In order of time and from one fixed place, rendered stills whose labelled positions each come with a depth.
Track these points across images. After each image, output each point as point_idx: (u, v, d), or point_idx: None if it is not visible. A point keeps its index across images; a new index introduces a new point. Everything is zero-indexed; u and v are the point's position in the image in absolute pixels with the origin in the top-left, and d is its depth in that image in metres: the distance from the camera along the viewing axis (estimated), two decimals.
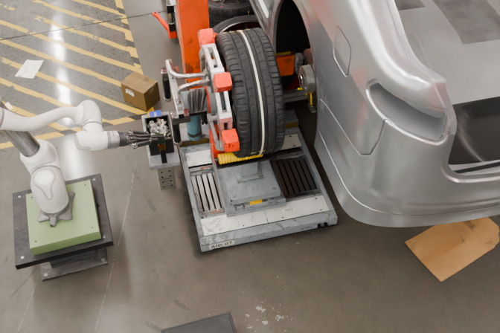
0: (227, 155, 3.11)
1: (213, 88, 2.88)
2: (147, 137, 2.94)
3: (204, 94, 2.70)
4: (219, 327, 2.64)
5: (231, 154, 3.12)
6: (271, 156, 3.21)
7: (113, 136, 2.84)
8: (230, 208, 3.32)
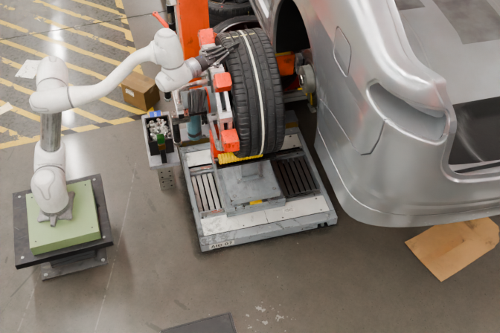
0: (227, 155, 3.11)
1: (213, 88, 2.88)
2: None
3: (204, 94, 2.70)
4: (219, 327, 2.64)
5: (231, 154, 3.12)
6: (271, 156, 3.21)
7: None
8: (230, 208, 3.32)
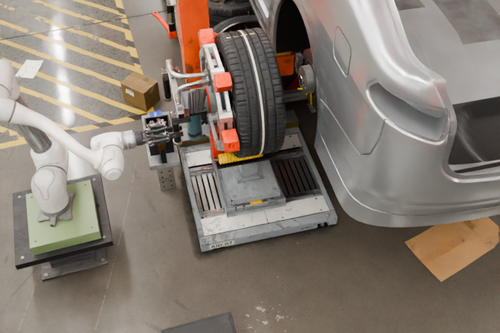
0: (227, 155, 3.11)
1: (213, 88, 2.88)
2: (164, 131, 2.84)
3: (204, 94, 2.70)
4: (219, 327, 2.64)
5: (231, 154, 3.12)
6: (271, 156, 3.21)
7: None
8: (230, 208, 3.32)
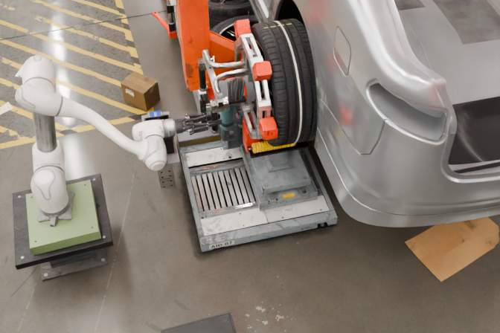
0: (261, 144, 3.17)
1: (249, 78, 2.94)
2: (203, 120, 2.90)
3: (243, 83, 2.76)
4: (219, 327, 2.64)
5: (265, 143, 3.17)
6: (303, 146, 3.27)
7: None
8: (263, 201, 3.36)
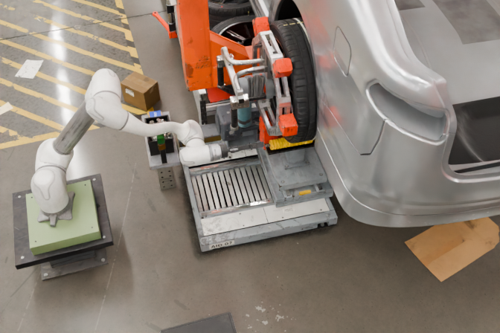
0: (278, 141, 3.19)
1: (268, 75, 2.95)
2: None
3: (263, 80, 2.78)
4: (219, 327, 2.64)
5: (283, 140, 3.19)
6: None
7: None
8: (280, 198, 3.37)
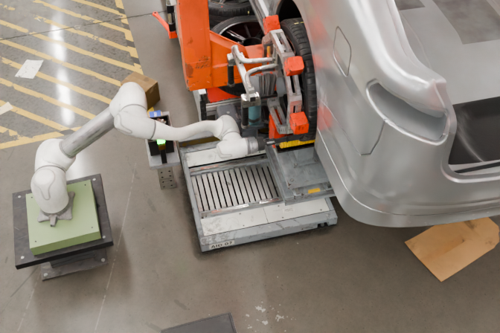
0: None
1: (279, 73, 2.96)
2: None
3: (274, 78, 2.78)
4: (219, 327, 2.64)
5: None
6: None
7: None
8: (289, 197, 3.38)
